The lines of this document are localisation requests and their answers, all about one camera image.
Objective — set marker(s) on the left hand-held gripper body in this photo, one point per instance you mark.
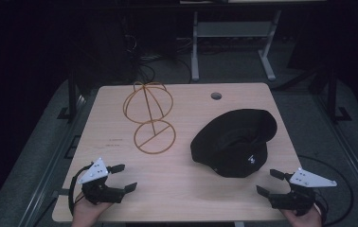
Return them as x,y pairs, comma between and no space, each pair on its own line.
99,192

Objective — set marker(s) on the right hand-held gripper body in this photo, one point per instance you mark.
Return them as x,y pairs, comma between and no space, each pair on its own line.
306,181

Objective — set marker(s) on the black bucket hat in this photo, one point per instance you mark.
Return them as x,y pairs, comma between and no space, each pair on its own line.
230,148

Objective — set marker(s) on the person's left hand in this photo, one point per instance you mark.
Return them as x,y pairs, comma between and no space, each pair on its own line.
85,215

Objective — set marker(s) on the person's right hand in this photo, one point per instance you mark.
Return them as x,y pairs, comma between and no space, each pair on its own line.
306,220

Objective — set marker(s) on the grey round table grommet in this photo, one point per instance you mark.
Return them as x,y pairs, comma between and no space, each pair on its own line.
216,96

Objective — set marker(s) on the grey metal stand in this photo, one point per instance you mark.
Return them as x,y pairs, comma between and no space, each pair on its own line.
230,30

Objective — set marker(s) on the grey metal floor rail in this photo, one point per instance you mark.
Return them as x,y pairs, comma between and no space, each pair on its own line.
347,142
50,170

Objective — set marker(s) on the black metal post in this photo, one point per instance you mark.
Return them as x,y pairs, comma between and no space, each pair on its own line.
332,94
72,94

